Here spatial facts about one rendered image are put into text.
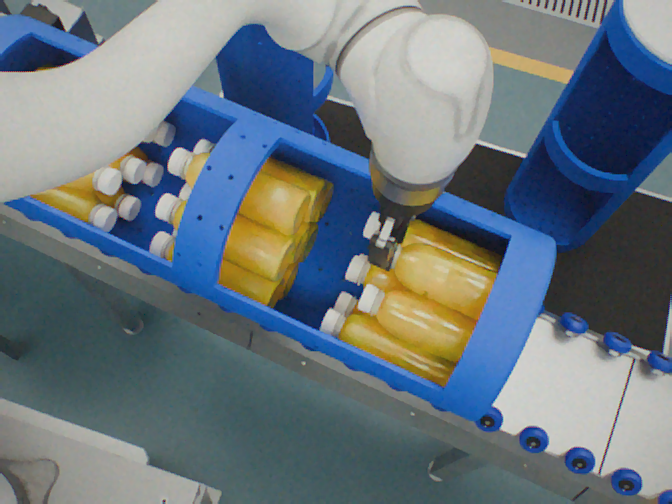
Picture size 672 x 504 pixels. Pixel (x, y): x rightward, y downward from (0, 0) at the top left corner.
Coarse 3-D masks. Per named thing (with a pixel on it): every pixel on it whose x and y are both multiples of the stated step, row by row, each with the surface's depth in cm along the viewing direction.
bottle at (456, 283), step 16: (400, 256) 96; (416, 256) 95; (432, 256) 94; (448, 256) 95; (400, 272) 96; (416, 272) 94; (432, 272) 94; (448, 272) 94; (464, 272) 93; (480, 272) 94; (416, 288) 95; (432, 288) 94; (448, 288) 93; (464, 288) 93; (480, 288) 93; (448, 304) 95; (464, 304) 94; (480, 304) 93
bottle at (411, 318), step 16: (384, 304) 97; (400, 304) 96; (416, 304) 96; (432, 304) 97; (384, 320) 97; (400, 320) 96; (416, 320) 95; (432, 320) 95; (448, 320) 95; (464, 320) 96; (400, 336) 97; (416, 336) 96; (432, 336) 95; (448, 336) 95; (464, 336) 95; (432, 352) 97; (448, 352) 95
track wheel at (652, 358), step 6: (648, 354) 114; (654, 354) 113; (660, 354) 114; (648, 360) 113; (654, 360) 112; (660, 360) 111; (666, 360) 112; (654, 366) 112; (660, 366) 111; (666, 366) 111; (666, 372) 112
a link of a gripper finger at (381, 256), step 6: (372, 240) 80; (372, 246) 83; (384, 246) 80; (390, 246) 80; (372, 252) 85; (378, 252) 84; (384, 252) 83; (390, 252) 85; (372, 258) 87; (378, 258) 86; (384, 258) 85; (384, 264) 87
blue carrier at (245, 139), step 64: (0, 64) 107; (64, 64) 120; (192, 128) 118; (256, 128) 97; (128, 192) 121; (192, 192) 93; (128, 256) 101; (192, 256) 95; (320, 256) 118; (512, 256) 90; (256, 320) 101; (320, 320) 112; (512, 320) 87; (448, 384) 91
